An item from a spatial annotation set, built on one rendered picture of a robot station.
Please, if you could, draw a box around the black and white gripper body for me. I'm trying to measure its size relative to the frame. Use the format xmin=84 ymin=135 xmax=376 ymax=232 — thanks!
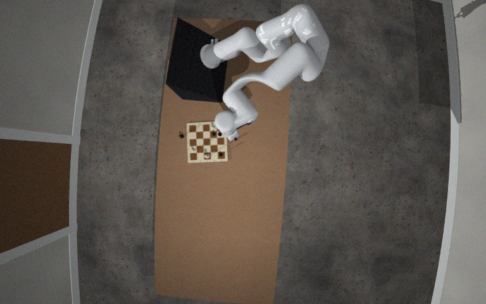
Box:
xmin=226 ymin=130 xmax=239 ymax=141

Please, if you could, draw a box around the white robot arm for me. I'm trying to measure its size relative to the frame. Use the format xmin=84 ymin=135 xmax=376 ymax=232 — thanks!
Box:
xmin=200 ymin=4 xmax=330 ymax=135

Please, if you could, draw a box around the brown and cream chessboard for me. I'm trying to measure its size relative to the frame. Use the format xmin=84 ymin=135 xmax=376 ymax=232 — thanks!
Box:
xmin=187 ymin=122 xmax=228 ymax=163

